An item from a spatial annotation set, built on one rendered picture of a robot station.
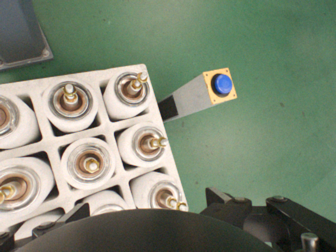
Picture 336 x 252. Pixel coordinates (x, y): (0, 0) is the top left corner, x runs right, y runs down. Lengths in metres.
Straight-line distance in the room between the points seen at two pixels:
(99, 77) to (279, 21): 1.03
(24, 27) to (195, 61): 0.56
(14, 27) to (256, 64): 0.90
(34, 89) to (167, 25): 0.54
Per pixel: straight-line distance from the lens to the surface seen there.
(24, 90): 0.50
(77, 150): 0.40
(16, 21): 0.54
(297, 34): 1.40
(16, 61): 0.69
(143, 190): 0.43
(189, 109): 0.51
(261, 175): 0.98
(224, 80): 0.44
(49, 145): 0.47
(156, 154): 0.42
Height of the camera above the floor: 0.65
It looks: 65 degrees down
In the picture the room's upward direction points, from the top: 73 degrees clockwise
